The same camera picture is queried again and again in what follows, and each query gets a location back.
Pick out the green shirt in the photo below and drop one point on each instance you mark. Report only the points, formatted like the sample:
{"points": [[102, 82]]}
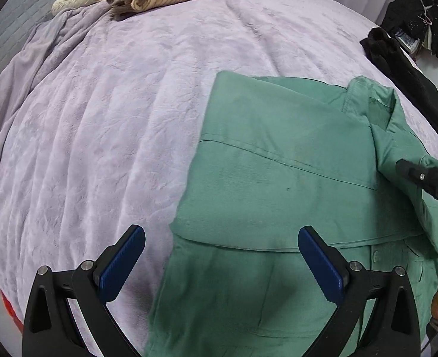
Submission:
{"points": [[278, 156]]}

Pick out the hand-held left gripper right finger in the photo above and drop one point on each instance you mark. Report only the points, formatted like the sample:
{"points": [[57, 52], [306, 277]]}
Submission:
{"points": [[321, 264]]}

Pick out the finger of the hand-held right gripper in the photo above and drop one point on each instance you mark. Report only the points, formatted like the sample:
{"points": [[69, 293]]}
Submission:
{"points": [[423, 180]]}

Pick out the black clothes pile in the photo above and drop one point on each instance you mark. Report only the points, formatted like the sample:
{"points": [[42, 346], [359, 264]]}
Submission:
{"points": [[408, 11]]}

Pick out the black garment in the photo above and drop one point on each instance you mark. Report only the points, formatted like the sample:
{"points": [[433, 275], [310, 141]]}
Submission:
{"points": [[423, 89]]}

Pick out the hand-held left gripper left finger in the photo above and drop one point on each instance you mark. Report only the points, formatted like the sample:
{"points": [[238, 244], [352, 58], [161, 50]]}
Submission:
{"points": [[120, 264]]}

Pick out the grey quilted headboard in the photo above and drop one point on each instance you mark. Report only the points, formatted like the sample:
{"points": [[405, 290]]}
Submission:
{"points": [[10, 26]]}

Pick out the red cloth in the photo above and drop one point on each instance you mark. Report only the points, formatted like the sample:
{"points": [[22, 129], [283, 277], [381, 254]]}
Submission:
{"points": [[12, 312]]}

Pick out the lavender plush blanket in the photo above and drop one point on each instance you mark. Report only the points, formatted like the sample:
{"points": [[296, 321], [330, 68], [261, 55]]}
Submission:
{"points": [[111, 119]]}

